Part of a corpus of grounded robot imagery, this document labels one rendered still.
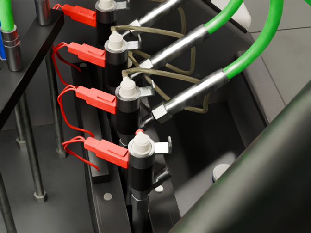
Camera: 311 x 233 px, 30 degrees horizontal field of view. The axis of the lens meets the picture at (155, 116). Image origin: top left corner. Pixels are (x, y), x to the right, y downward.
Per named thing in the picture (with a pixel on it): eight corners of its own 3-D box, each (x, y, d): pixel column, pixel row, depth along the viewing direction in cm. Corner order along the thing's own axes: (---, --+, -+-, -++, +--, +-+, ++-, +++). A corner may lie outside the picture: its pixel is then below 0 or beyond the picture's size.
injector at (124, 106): (155, 204, 79) (162, 96, 64) (119, 210, 78) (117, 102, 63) (151, 188, 81) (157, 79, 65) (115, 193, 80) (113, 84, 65)
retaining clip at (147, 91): (152, 87, 65) (152, 79, 64) (155, 98, 64) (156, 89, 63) (124, 90, 65) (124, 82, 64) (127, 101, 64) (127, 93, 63)
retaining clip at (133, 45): (139, 41, 70) (139, 33, 70) (141, 51, 69) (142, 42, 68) (112, 44, 70) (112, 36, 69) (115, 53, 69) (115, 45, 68)
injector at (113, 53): (144, 159, 84) (147, 49, 69) (110, 164, 83) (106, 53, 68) (140, 144, 86) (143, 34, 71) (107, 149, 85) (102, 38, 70)
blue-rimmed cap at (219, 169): (240, 187, 91) (241, 180, 90) (215, 190, 90) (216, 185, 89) (233, 167, 94) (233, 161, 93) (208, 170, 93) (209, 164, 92)
